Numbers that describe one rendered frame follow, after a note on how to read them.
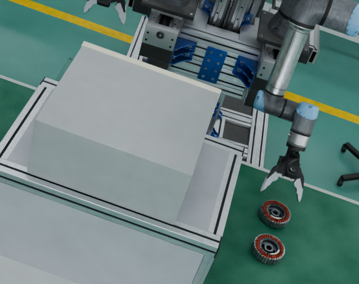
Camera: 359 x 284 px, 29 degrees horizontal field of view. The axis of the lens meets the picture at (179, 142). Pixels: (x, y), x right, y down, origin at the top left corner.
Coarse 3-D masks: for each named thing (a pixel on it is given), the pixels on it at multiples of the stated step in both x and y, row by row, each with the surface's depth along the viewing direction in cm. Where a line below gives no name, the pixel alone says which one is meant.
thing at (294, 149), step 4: (288, 144) 252; (288, 148) 257; (292, 148) 251; (296, 148) 251; (300, 148) 251; (304, 148) 252; (296, 152) 253; (280, 156) 258; (284, 156) 260; (280, 160) 256; (284, 160) 253; (284, 164) 252; (280, 168) 253; (284, 168) 253; (300, 168) 253; (280, 172) 256; (284, 172) 253
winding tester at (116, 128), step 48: (96, 48) 209; (96, 96) 194; (144, 96) 199; (192, 96) 205; (48, 144) 186; (96, 144) 182; (144, 144) 185; (192, 144) 190; (96, 192) 193; (144, 192) 189
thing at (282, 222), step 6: (264, 204) 256; (270, 204) 258; (276, 204) 258; (282, 204) 259; (264, 210) 254; (276, 210) 257; (282, 210) 258; (288, 210) 257; (264, 216) 253; (270, 216) 253; (276, 216) 255; (282, 216) 257; (288, 216) 255; (264, 222) 254; (270, 222) 252; (276, 222) 252; (282, 222) 253
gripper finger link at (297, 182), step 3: (294, 180) 255; (297, 180) 254; (294, 183) 254; (297, 183) 254; (300, 183) 254; (297, 186) 255; (300, 186) 255; (297, 189) 255; (300, 189) 255; (297, 192) 255; (300, 192) 255; (297, 195) 256; (300, 195) 255; (297, 198) 256; (300, 198) 256
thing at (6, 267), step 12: (24, 84) 277; (264, 168) 276; (324, 192) 275; (0, 264) 215; (12, 264) 216; (24, 264) 217; (0, 276) 212; (12, 276) 213; (24, 276) 214; (36, 276) 215; (48, 276) 216
